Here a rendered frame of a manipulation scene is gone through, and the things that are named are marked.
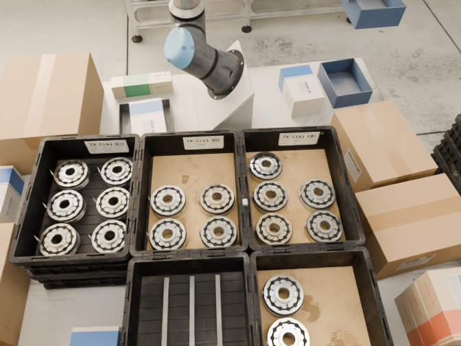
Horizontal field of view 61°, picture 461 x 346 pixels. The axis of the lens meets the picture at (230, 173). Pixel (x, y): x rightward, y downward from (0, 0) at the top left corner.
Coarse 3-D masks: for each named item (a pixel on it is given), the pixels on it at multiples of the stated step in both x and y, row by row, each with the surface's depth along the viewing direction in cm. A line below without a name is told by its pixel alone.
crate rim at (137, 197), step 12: (156, 132) 119; (168, 132) 119; (180, 132) 119; (192, 132) 119; (204, 132) 119; (216, 132) 119; (228, 132) 119; (144, 144) 116; (240, 156) 114; (240, 168) 111; (240, 180) 109; (240, 192) 107; (240, 204) 105; (240, 216) 103; (132, 228) 101; (132, 240) 99; (132, 252) 97; (144, 252) 97; (156, 252) 98; (168, 252) 97; (180, 252) 97; (192, 252) 97; (204, 252) 97; (216, 252) 97; (228, 252) 97
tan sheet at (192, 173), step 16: (160, 160) 125; (176, 160) 125; (192, 160) 125; (208, 160) 125; (224, 160) 125; (160, 176) 122; (176, 176) 122; (192, 176) 122; (208, 176) 122; (224, 176) 122; (192, 192) 118; (192, 208) 115; (192, 224) 112; (192, 240) 109
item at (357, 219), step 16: (256, 128) 119; (272, 128) 119; (288, 128) 119; (304, 128) 120; (320, 128) 119; (240, 144) 116; (336, 144) 116; (352, 192) 107; (352, 208) 104; (352, 240) 99
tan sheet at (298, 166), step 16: (288, 160) 125; (304, 160) 125; (320, 160) 125; (288, 176) 122; (304, 176) 122; (320, 176) 122; (288, 192) 118; (288, 208) 115; (304, 208) 115; (336, 208) 115; (304, 224) 112; (256, 240) 109; (304, 240) 109
